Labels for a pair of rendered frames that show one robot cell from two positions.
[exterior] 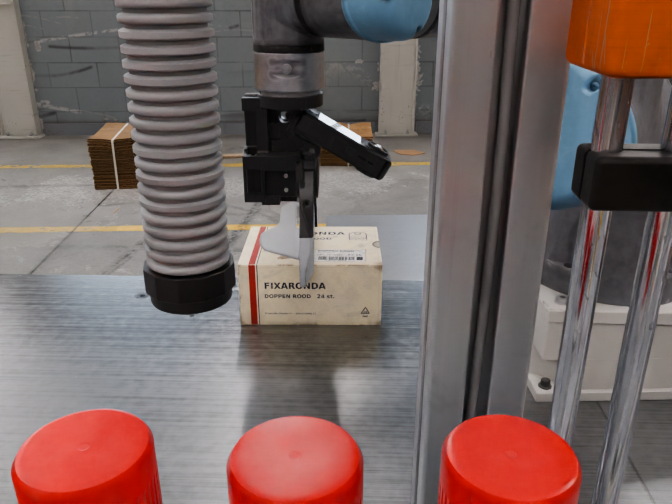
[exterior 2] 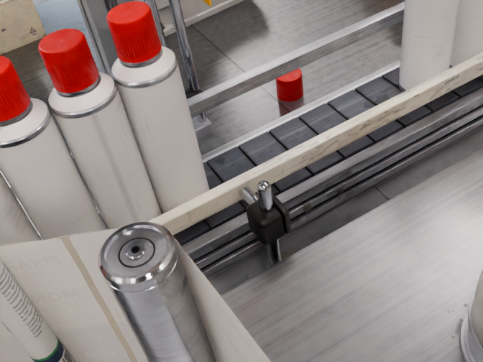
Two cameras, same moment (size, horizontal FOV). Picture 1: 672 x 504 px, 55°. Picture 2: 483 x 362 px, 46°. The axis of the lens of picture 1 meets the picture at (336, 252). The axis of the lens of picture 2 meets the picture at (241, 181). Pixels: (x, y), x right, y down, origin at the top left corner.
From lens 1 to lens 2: 0.27 m
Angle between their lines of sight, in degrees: 30
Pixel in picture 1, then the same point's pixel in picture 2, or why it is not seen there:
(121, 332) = not seen: outside the picture
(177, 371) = not seen: outside the picture
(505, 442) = (125, 10)
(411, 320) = (65, 25)
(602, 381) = (190, 11)
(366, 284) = (24, 11)
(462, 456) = (113, 18)
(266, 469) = (54, 46)
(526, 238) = not seen: outside the picture
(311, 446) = (64, 36)
